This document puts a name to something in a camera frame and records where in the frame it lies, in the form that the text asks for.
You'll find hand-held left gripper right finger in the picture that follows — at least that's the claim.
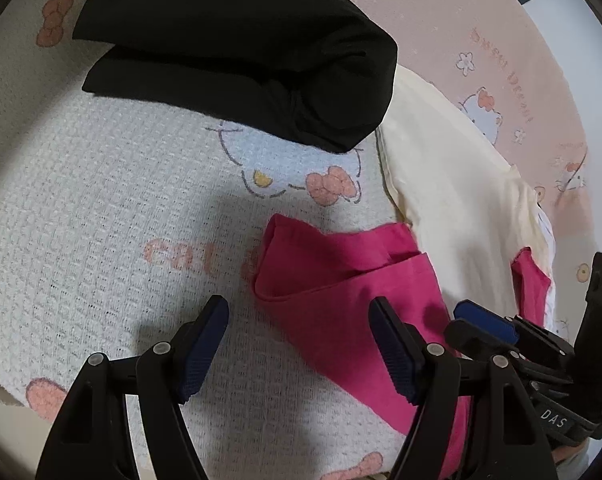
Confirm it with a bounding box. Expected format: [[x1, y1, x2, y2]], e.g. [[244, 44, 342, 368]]
[[368, 296, 562, 480]]

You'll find magenta t-shirt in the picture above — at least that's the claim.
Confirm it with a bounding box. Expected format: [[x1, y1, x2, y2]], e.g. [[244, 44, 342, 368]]
[[251, 212, 552, 480]]

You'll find black garment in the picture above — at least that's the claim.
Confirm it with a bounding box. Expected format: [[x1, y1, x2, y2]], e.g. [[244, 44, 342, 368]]
[[72, 0, 399, 155]]

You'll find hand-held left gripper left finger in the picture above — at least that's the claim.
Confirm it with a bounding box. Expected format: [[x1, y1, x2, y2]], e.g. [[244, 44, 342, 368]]
[[36, 296, 230, 480]]

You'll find cream shirt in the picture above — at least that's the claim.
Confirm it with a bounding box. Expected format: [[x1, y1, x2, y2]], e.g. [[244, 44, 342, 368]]
[[376, 67, 556, 331]]

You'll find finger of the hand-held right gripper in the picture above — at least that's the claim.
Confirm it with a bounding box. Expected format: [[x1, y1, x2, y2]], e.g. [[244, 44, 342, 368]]
[[443, 300, 519, 358]]

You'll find white garment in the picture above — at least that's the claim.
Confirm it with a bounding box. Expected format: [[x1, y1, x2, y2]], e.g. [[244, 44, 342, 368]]
[[533, 187, 562, 333]]

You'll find pink cream printed blanket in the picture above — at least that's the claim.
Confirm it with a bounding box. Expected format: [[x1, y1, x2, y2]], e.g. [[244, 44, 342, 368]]
[[0, 0, 602, 480]]

